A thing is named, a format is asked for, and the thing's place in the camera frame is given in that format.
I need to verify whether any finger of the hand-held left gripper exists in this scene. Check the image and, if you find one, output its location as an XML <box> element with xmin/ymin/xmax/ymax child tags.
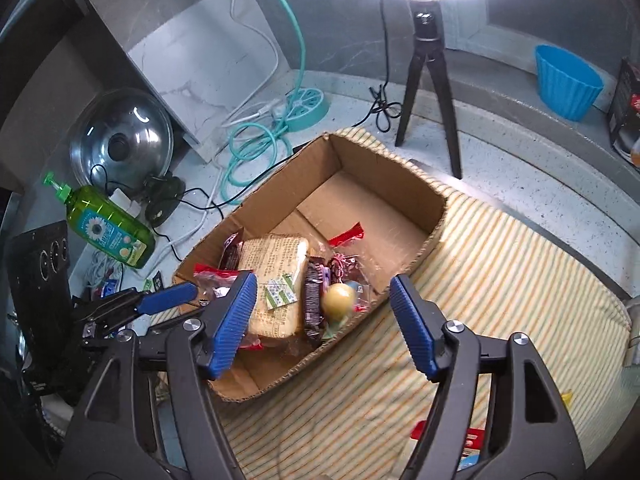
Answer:
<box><xmin>75</xmin><ymin>281</ymin><xmax>199</xmax><ymax>327</ymax></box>
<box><xmin>145</xmin><ymin>311</ymin><xmax>210</xmax><ymax>337</ymax></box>

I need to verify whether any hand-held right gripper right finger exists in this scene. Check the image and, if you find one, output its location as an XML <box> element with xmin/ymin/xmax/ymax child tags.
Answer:
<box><xmin>388</xmin><ymin>274</ymin><xmax>587</xmax><ymax>480</ymax></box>

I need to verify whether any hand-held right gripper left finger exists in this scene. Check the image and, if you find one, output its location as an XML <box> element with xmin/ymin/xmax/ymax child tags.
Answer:
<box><xmin>56</xmin><ymin>270</ymin><xmax>259</xmax><ymax>480</ymax></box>

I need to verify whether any packaged sliced bread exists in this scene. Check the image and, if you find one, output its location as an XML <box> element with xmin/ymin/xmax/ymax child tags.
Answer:
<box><xmin>235</xmin><ymin>233</ymin><xmax>310</xmax><ymax>341</ymax></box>

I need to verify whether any round yellow ball snack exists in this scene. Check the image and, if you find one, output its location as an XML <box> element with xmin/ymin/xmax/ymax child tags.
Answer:
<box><xmin>321</xmin><ymin>284</ymin><xmax>356</xmax><ymax>318</ymax></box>

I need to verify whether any dark purple snack packet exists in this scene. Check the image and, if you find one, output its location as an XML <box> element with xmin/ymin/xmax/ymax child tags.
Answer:
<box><xmin>302</xmin><ymin>257</ymin><xmax>332</xmax><ymax>346</ymax></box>

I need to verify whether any clear packet red candy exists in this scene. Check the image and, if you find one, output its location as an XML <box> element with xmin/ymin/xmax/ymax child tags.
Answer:
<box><xmin>325</xmin><ymin>254</ymin><xmax>357</xmax><ymax>283</ymax></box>

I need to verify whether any red candy wrapper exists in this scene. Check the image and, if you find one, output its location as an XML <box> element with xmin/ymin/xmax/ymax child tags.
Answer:
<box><xmin>331</xmin><ymin>221</ymin><xmax>365</xmax><ymax>247</ymax></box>

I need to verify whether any brown cardboard box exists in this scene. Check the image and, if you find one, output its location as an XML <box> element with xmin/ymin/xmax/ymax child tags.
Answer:
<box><xmin>172</xmin><ymin>132</ymin><xmax>447</xmax><ymax>403</ymax></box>

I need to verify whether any green dish soap bottle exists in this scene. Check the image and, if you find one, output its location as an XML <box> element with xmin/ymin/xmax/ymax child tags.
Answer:
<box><xmin>42</xmin><ymin>171</ymin><xmax>156</xmax><ymax>269</ymax></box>

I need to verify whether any yellow striped cloth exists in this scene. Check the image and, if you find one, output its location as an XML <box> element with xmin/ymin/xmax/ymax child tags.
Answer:
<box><xmin>150</xmin><ymin>127</ymin><xmax>632</xmax><ymax>480</ymax></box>

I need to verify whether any long red snack wrapper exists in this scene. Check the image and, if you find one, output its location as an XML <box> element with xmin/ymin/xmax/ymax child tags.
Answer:
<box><xmin>412</xmin><ymin>420</ymin><xmax>489</xmax><ymax>463</ymax></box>

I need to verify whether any steel pot lid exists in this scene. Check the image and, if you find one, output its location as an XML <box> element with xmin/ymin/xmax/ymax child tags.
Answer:
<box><xmin>69</xmin><ymin>87</ymin><xmax>175</xmax><ymax>196</ymax></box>

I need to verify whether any black tripod stand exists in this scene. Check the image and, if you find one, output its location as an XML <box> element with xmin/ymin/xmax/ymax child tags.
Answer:
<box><xmin>395</xmin><ymin>0</ymin><xmax>463</xmax><ymax>180</ymax></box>

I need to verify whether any blue ribbed pot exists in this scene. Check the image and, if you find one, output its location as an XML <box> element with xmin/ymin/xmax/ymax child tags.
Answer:
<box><xmin>535</xmin><ymin>44</ymin><xmax>605</xmax><ymax>122</ymax></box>

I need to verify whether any black tea cup box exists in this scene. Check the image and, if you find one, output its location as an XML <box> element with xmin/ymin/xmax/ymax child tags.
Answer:
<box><xmin>606</xmin><ymin>57</ymin><xmax>640</xmax><ymax>166</ymax></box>

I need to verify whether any teal hose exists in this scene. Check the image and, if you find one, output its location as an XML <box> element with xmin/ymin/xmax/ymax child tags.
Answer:
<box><xmin>220</xmin><ymin>0</ymin><xmax>308</xmax><ymax>207</ymax></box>

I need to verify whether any black power cable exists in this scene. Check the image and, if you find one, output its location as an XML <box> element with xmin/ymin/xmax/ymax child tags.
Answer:
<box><xmin>352</xmin><ymin>0</ymin><xmax>403</xmax><ymax>134</ymax></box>

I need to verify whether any white cable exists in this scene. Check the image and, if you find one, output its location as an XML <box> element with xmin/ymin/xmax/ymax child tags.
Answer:
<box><xmin>210</xmin><ymin>0</ymin><xmax>281</xmax><ymax>128</ymax></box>

